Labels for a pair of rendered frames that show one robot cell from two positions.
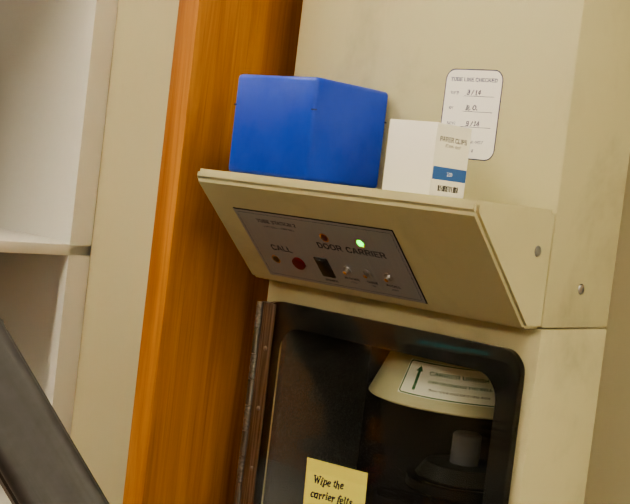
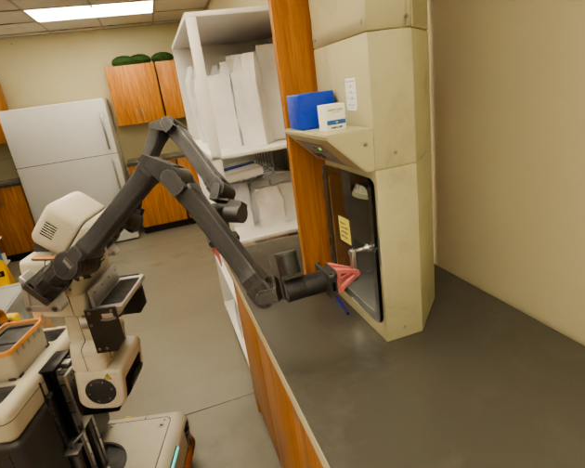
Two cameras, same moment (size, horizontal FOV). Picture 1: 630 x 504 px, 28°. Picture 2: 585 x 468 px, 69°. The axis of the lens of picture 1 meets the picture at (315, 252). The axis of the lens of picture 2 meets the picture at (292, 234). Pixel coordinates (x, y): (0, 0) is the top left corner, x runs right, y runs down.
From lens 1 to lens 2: 56 cm
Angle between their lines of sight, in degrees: 36
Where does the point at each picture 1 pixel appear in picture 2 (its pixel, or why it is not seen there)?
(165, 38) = not seen: hidden behind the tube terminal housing
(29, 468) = (214, 237)
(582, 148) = (382, 100)
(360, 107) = (319, 99)
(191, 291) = (302, 165)
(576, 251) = (389, 139)
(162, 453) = (305, 215)
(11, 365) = (204, 210)
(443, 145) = (330, 112)
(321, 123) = (303, 110)
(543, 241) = (368, 140)
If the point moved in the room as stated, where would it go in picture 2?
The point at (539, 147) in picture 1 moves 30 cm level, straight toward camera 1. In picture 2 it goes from (366, 104) to (280, 123)
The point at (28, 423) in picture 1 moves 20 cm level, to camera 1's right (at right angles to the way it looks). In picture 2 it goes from (211, 225) to (278, 228)
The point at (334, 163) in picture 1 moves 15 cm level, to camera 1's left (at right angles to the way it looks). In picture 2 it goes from (313, 122) to (266, 125)
